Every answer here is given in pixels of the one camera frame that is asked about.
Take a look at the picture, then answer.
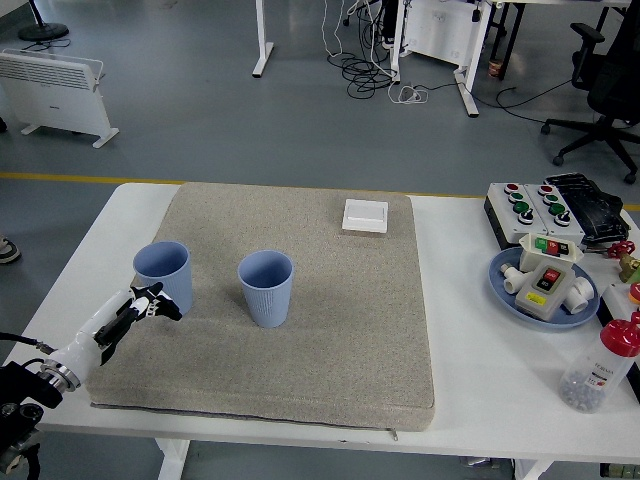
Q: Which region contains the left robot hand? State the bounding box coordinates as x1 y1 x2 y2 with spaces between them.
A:
49 282 184 386

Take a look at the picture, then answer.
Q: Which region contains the blue ribbed plastic cup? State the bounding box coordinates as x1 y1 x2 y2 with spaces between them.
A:
237 250 295 330
132 241 194 315

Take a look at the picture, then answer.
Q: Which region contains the white push-button control box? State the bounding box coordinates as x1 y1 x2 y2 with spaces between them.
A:
522 182 586 245
483 182 551 251

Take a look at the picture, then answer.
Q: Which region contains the person's shoe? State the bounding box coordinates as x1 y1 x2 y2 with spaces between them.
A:
0 234 22 265

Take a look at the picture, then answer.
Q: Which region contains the white table leg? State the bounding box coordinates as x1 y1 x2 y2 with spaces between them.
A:
514 458 556 480
153 438 191 480

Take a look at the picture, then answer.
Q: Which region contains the grey-brown cushion mat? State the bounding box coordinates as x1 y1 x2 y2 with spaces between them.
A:
84 181 436 432

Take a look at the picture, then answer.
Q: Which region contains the white panel heater on feet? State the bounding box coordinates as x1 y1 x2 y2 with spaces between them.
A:
0 48 120 149

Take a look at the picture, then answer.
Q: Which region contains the black round stand base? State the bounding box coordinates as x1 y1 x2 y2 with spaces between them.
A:
18 0 70 42

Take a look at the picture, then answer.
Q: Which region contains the white desk leg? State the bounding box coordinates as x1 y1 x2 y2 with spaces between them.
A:
251 0 275 78
452 49 482 118
389 0 409 84

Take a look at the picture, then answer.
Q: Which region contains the blue round plate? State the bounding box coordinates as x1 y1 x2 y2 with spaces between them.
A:
488 247 600 333

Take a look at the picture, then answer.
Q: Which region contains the white plastic pipe fitting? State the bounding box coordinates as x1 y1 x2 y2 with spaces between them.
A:
563 276 597 315
500 263 526 297

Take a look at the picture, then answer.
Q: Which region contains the clear bottle with red cap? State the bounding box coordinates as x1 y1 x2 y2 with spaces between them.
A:
558 312 640 414

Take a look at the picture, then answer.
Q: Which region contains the black foot pedal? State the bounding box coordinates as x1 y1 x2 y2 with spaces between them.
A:
543 172 632 247

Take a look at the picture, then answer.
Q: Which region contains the red mushroom button box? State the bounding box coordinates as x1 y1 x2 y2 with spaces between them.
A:
598 282 640 331

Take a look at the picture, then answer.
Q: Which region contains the black office chair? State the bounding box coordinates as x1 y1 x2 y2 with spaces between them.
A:
540 0 640 185

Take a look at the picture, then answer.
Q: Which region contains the white wall switch panel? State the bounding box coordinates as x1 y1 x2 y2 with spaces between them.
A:
341 198 390 234

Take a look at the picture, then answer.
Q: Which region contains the black floor cable bundle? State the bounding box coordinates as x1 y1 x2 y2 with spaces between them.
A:
327 49 401 99

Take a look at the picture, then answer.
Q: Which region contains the white coiled floor cable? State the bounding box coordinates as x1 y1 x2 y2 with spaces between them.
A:
387 82 430 106

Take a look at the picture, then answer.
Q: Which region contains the grey red-black button switch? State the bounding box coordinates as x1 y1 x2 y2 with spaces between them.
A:
514 263 573 321

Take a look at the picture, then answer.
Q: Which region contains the cream three-button switch box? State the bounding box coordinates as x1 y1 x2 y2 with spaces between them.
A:
517 232 585 275

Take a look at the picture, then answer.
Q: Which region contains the long black floor cable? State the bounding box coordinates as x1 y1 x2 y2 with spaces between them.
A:
424 78 576 125

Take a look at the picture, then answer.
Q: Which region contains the brass valve with red handle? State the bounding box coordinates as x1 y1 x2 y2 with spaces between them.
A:
607 240 640 284

